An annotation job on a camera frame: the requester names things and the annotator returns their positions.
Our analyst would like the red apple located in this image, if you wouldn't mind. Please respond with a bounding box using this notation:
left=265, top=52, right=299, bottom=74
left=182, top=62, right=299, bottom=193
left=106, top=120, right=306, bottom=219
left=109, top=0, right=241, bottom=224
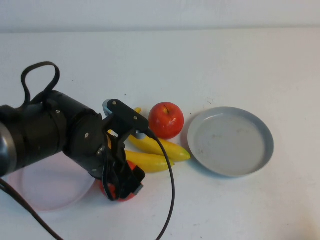
left=99, top=159, right=141, bottom=203
left=148, top=101, right=185, bottom=140

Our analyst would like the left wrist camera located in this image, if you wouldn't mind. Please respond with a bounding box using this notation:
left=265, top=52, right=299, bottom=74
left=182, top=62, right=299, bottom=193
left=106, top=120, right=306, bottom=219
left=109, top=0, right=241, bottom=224
left=102, top=98, right=150, bottom=141

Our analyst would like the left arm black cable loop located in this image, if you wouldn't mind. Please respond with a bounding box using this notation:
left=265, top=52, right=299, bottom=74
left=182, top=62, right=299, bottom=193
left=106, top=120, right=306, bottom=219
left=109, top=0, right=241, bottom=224
left=20, top=61, right=61, bottom=107

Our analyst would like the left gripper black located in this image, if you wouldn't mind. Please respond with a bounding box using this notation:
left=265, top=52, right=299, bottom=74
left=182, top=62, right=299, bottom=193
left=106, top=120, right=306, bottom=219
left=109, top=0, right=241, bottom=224
left=65, top=114, right=146, bottom=201

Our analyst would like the left black camera cable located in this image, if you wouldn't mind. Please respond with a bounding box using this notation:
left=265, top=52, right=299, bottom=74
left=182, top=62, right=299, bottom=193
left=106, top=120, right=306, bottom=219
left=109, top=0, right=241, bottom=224
left=0, top=128, right=176, bottom=240

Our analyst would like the pink round plate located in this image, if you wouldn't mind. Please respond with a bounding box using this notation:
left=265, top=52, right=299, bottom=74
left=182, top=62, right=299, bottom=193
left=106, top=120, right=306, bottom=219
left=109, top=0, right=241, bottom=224
left=6, top=157, right=97, bottom=212

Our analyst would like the yellow banana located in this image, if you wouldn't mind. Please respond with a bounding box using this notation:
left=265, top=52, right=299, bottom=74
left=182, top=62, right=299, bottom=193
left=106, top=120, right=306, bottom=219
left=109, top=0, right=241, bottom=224
left=124, top=149, right=175, bottom=174
left=128, top=107, right=191, bottom=162

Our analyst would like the grey-blue round plate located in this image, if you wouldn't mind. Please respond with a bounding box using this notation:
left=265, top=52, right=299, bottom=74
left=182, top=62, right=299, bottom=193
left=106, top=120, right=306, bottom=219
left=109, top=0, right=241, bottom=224
left=187, top=106, right=275, bottom=178

